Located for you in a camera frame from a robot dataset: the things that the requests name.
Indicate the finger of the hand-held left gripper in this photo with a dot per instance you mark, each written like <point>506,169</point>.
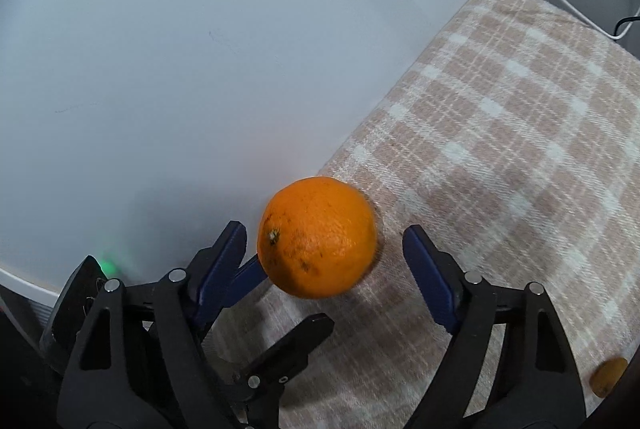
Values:
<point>250,276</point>
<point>300,339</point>

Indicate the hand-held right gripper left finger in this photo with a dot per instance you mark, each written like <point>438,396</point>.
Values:
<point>215,279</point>

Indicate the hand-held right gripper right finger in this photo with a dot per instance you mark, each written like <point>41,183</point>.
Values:
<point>430,279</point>

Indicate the large orange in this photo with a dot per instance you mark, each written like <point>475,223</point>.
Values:
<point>320,234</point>

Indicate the pile of small fruits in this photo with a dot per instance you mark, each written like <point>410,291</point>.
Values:
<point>607,376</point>

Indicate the beige plaid tablecloth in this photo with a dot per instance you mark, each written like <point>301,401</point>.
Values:
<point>500,159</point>

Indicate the white panel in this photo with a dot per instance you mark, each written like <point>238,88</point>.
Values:
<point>150,84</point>

